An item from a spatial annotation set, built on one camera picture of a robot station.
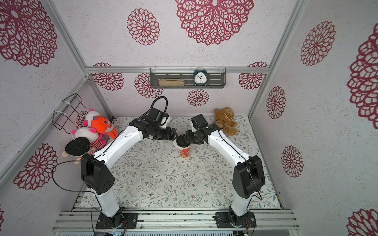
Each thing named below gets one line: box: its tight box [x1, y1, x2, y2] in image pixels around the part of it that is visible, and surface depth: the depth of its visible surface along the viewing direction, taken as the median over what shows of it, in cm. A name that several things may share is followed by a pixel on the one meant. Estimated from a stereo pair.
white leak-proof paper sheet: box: [172, 138, 192, 150], surface depth 86 cm
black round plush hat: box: [64, 136, 91, 156], surface depth 78 cm
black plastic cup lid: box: [176, 134, 191, 148], surface depth 86 cm
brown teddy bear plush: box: [214, 107, 238, 137], surface depth 113 cm
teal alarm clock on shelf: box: [193, 68, 209, 87], surface depth 92 cm
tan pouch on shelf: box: [158, 78, 186, 87], surface depth 90 cm
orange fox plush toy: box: [91, 115, 119, 140], surface depth 91 cm
